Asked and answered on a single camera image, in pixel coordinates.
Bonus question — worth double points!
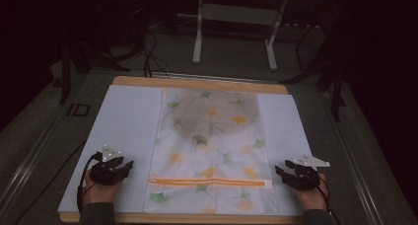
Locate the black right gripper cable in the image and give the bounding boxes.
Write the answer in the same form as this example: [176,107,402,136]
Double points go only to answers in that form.
[305,172,343,225]

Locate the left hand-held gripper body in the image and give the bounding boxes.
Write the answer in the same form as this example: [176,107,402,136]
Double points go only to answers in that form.
[90,144,125,187]

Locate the bundle of black floor cables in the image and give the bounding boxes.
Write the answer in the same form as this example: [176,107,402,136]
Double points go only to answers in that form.
[140,7,172,80]

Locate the person's left hand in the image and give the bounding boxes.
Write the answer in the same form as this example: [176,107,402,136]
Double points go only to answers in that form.
[81,169,124,208]

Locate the black floor bracket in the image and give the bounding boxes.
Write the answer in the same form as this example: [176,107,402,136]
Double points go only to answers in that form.
[66,103,92,117]

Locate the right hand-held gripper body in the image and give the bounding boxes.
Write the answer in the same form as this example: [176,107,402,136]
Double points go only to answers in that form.
[284,153,331,191]

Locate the black floor cable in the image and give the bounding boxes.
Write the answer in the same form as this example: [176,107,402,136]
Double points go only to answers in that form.
[12,141,87,225]

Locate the person's right hand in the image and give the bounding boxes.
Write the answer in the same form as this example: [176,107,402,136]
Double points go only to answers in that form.
[290,173,330,213]

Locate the white metal desk frame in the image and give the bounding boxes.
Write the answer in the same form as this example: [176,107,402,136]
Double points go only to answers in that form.
[191,0,291,72]

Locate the white table mat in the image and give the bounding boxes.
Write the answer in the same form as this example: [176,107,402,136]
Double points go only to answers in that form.
[57,84,314,217]

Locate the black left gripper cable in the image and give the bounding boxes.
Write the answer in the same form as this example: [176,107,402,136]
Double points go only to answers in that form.
[76,151,104,214]

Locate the leaf print mesh laundry bag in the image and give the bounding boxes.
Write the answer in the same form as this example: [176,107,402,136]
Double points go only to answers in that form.
[142,87,281,216]

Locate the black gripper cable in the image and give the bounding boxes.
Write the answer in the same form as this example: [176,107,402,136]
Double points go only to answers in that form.
[305,172,343,225]
[76,151,104,214]

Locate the metal floor rail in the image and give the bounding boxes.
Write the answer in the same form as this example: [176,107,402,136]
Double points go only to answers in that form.
[0,96,74,213]
[320,90,386,225]

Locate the black metal stand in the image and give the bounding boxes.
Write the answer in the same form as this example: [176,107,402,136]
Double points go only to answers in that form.
[58,37,133,105]
[281,7,350,122]

